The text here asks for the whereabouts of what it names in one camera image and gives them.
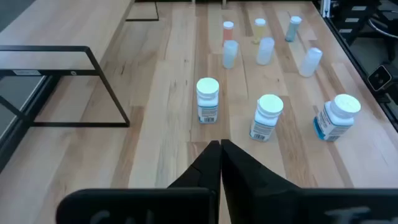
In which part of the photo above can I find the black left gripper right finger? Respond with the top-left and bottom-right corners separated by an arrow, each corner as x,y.
221,139 -> 398,224

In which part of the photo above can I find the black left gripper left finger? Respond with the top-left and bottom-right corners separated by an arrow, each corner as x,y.
55,140 -> 221,224

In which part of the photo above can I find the translucent white pill vial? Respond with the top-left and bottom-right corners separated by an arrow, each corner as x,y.
298,47 -> 323,78
222,39 -> 239,70
256,37 -> 275,66

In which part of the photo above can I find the yellow pill vial white cap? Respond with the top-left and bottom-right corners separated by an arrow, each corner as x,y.
252,18 -> 267,45

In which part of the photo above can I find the black table-level camera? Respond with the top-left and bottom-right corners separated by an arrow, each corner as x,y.
367,64 -> 393,92

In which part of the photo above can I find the black metal rig frame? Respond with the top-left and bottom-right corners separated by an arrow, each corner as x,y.
0,0 -> 398,174

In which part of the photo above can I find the wooden shelf black metal frame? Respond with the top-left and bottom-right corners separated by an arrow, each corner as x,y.
0,0 -> 160,128

